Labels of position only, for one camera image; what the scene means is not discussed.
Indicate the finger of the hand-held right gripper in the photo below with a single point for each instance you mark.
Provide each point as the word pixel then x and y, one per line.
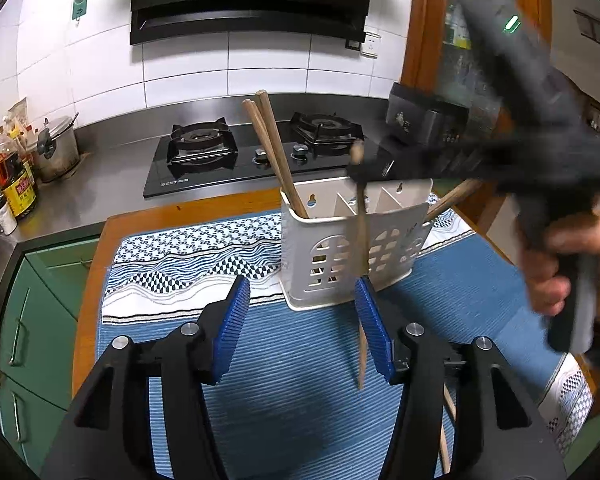
pixel 395 172
pixel 430 152

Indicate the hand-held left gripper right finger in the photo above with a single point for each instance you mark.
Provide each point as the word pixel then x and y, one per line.
pixel 375 330

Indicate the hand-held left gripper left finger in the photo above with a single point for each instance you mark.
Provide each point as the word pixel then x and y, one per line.
pixel 230 325

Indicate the wooden chopstick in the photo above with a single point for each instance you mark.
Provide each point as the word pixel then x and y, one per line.
pixel 455 200
pixel 267 145
pixel 362 240
pixel 271 125

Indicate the group of wooden chopsticks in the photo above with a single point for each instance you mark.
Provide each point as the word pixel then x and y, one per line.
pixel 449 407

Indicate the white plastic chopstick holder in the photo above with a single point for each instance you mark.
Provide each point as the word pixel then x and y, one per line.
pixel 305 240

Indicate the person's right hand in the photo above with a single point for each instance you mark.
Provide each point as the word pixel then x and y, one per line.
pixel 547 285

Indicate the black countertop appliance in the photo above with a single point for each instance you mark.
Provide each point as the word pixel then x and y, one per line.
pixel 420 110

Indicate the blue white patterned tablecloth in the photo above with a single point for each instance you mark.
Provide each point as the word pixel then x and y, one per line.
pixel 180 260

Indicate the blue ribbed mat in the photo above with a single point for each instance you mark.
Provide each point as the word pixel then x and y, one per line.
pixel 290 410

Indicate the wooden glass door cabinet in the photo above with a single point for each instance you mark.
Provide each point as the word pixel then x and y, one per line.
pixel 425 35

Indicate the black gas stove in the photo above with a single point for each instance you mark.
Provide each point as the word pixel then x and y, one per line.
pixel 205 180

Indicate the green kitchen cabinet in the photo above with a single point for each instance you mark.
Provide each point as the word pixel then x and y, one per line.
pixel 45 340

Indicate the steel pot with lid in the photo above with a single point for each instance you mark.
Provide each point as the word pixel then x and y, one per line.
pixel 60 155

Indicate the yellow label sauce bottle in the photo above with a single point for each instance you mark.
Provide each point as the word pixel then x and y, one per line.
pixel 20 195

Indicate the small white bottle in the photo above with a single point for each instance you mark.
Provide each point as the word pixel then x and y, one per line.
pixel 4 215

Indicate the white wall outlet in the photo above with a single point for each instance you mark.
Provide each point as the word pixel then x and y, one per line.
pixel 370 43

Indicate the green wall sticker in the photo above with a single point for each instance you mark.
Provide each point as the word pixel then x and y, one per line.
pixel 80 4

